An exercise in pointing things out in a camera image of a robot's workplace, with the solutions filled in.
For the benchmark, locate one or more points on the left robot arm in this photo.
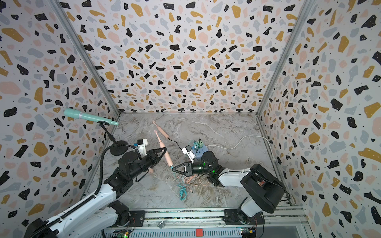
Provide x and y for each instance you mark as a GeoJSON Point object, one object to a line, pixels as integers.
{"type": "Point", "coordinates": [100, 209]}

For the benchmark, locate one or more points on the teal charger cube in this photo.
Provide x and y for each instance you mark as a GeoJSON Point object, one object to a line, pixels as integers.
{"type": "Point", "coordinates": [196, 145]}

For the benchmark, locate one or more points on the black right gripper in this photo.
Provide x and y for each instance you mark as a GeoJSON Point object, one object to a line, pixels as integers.
{"type": "Point", "coordinates": [189, 164]}

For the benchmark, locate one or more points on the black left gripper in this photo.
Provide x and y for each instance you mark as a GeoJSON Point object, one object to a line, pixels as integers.
{"type": "Point", "coordinates": [154, 156]}

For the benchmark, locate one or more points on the blue power strip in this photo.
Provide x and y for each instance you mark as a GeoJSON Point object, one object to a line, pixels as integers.
{"type": "Point", "coordinates": [199, 152]}

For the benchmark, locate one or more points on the metal base rail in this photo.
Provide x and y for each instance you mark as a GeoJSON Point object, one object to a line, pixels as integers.
{"type": "Point", "coordinates": [285, 222]}

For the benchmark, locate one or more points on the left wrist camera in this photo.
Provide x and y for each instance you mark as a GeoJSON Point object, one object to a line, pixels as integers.
{"type": "Point", "coordinates": [140, 147]}

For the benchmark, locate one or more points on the red button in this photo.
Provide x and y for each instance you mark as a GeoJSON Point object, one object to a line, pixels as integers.
{"type": "Point", "coordinates": [199, 232]}

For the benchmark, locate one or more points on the green charger plug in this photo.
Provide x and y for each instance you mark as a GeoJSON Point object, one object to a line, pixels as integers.
{"type": "Point", "coordinates": [200, 144]}

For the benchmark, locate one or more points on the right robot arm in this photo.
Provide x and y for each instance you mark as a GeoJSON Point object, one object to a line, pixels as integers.
{"type": "Point", "coordinates": [264, 189]}

